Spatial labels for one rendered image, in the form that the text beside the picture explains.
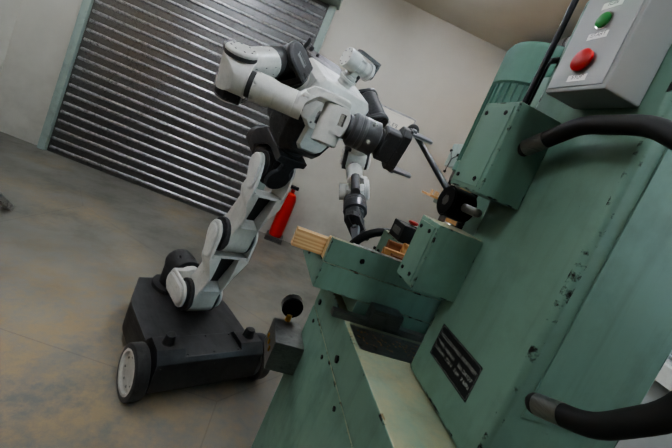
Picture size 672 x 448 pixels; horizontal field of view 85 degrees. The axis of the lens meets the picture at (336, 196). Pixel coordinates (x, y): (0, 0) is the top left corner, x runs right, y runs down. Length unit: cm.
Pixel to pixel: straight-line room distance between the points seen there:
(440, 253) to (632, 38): 38
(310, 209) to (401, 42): 193
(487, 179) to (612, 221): 16
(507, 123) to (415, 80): 338
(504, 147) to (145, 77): 376
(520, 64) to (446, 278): 48
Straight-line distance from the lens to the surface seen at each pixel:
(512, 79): 89
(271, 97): 89
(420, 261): 64
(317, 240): 80
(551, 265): 57
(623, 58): 57
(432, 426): 67
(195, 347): 165
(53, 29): 458
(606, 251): 57
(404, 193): 396
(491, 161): 60
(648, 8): 60
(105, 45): 430
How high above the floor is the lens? 113
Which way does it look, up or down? 7 degrees down
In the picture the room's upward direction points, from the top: 23 degrees clockwise
